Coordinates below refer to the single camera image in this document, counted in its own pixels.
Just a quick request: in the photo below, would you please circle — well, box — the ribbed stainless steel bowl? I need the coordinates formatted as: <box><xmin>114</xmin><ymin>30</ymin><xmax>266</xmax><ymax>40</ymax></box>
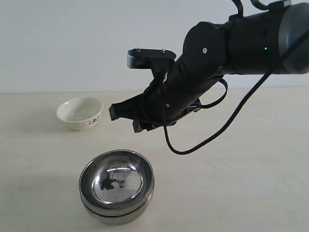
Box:
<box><xmin>79</xmin><ymin>149</ymin><xmax>155</xmax><ymax>216</ymax></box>

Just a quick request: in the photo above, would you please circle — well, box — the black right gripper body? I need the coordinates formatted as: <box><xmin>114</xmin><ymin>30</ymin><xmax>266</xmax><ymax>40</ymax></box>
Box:
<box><xmin>143</xmin><ymin>56</ymin><xmax>222</xmax><ymax>125</ymax></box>

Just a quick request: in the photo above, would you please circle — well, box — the white floral ceramic bowl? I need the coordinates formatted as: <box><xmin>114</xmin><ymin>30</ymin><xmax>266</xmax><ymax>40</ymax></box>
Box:
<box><xmin>56</xmin><ymin>96</ymin><xmax>104</xmax><ymax>131</ymax></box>

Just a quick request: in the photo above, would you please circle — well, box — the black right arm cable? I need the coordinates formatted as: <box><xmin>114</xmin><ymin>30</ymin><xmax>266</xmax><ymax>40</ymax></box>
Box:
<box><xmin>158</xmin><ymin>31</ymin><xmax>309</xmax><ymax>155</ymax></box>

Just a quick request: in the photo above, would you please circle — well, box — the smooth stainless steel bowl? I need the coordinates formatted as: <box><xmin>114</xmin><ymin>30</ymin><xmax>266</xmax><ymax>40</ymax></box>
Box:
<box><xmin>81</xmin><ymin>190</ymin><xmax>155</xmax><ymax>225</ymax></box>

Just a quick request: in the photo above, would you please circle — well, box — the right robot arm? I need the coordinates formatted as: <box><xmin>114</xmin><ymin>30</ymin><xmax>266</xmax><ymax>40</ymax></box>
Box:
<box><xmin>109</xmin><ymin>0</ymin><xmax>309</xmax><ymax>132</ymax></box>

